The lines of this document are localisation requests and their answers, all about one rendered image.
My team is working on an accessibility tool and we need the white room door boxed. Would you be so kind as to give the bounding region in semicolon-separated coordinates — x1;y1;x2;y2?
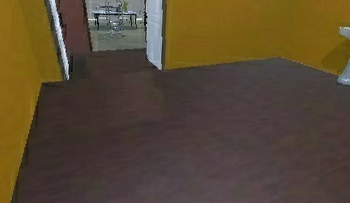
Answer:
141;0;167;71

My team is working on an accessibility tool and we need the dark table with pale top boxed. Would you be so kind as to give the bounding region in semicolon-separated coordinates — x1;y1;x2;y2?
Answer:
91;8;139;32

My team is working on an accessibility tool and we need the chrome wire chair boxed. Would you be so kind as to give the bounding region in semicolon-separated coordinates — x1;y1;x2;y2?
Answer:
98;0;128;42

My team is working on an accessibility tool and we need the white door frame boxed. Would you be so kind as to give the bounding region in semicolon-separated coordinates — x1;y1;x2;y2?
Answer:
38;0;75;82

